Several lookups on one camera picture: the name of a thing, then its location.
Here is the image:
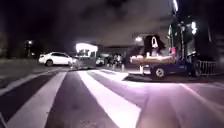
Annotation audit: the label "zebra crossing stripes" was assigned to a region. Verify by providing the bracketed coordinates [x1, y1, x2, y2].
[0, 68, 224, 128]

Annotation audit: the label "small truck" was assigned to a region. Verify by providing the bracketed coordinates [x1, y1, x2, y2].
[69, 49, 99, 71]

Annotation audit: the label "flatbed truck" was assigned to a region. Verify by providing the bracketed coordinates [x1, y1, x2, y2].
[129, 34, 198, 80]

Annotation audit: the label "group of people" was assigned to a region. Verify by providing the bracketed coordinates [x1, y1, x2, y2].
[105, 53, 125, 69]

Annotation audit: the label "dark asphalt road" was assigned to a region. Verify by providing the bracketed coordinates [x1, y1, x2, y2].
[0, 65, 224, 128]

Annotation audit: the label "building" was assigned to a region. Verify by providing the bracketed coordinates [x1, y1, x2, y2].
[166, 0, 224, 64]

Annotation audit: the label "metal railing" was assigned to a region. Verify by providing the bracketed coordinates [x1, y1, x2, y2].
[194, 59, 224, 77]

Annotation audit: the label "white car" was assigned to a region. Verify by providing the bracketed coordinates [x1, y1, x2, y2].
[38, 51, 78, 67]

